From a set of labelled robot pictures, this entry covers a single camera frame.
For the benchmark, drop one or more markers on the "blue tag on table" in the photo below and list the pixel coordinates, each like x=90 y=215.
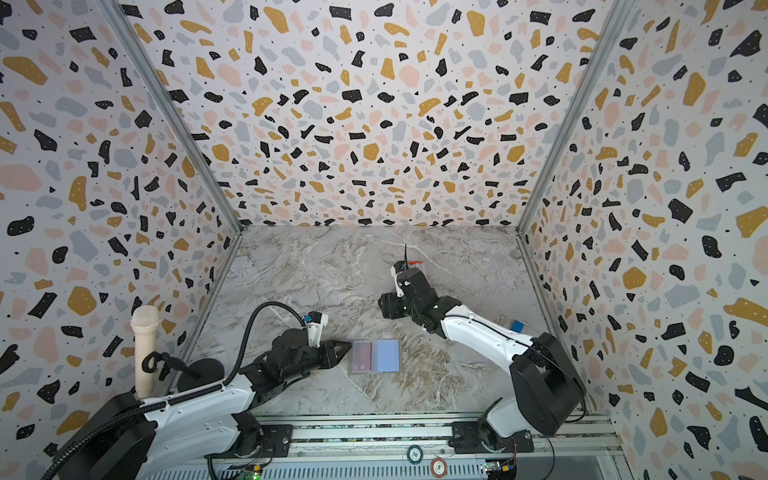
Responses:
x=517 y=327

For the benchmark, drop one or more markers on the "black microphone stand base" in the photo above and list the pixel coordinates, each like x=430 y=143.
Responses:
x=200 y=373

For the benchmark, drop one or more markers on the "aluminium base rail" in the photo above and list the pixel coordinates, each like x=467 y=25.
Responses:
x=375 y=447

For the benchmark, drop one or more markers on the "beige microphone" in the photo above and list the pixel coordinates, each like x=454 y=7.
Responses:
x=144 y=323

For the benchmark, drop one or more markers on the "red credit card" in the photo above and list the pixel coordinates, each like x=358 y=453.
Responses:
x=362 y=357

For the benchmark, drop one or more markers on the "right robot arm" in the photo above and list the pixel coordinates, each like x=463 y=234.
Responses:
x=546 y=386

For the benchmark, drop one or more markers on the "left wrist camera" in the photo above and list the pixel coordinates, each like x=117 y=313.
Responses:
x=315 y=322

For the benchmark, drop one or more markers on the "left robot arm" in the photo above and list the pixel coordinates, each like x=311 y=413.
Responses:
x=129 y=438

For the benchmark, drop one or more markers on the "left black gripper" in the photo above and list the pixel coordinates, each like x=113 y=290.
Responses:
x=323 y=353

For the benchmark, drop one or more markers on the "beige leather card holder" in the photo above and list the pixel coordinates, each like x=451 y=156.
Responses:
x=387 y=356

